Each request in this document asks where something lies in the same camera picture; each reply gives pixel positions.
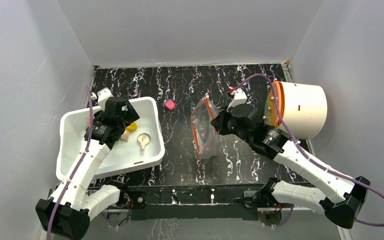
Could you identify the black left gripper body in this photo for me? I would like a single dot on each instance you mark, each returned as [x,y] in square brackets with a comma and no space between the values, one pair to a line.
[99,114]

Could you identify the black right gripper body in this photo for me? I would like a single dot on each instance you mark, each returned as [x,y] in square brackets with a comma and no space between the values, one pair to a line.
[221,122]

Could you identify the clear orange zip bag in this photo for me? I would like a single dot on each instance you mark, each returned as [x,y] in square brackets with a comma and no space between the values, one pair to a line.
[206,139]

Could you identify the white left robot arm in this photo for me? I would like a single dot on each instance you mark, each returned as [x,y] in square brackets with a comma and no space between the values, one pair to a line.
[79,185]

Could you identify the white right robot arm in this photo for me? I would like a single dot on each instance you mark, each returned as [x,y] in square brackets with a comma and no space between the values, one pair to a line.
[339,199]

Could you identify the yellow starfruit toy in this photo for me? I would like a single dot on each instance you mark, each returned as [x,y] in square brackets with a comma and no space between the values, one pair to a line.
[132,127]

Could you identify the beige garlic toy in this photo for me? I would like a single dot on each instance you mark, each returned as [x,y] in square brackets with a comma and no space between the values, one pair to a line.
[125,136]

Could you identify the beige mushroom toy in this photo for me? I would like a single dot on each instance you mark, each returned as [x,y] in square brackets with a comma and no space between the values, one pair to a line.
[144,139]

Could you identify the white plastic bin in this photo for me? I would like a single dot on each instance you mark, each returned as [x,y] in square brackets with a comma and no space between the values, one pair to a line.
[125,157]

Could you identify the small pink cube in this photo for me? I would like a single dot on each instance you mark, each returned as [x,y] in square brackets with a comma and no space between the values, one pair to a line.
[169,104]

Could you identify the white orange cylinder container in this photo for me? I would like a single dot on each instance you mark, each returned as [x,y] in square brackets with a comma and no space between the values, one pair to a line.
[303,107]

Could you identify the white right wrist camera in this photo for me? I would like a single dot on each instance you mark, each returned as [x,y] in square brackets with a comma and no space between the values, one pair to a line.
[238,96]

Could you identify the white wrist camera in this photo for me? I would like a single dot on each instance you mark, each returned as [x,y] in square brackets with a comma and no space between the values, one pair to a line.
[238,96]
[102,96]

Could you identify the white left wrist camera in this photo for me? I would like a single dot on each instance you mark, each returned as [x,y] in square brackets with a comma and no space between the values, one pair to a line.
[102,96]

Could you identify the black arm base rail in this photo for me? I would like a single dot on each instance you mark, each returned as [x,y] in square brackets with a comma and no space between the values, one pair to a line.
[176,202]

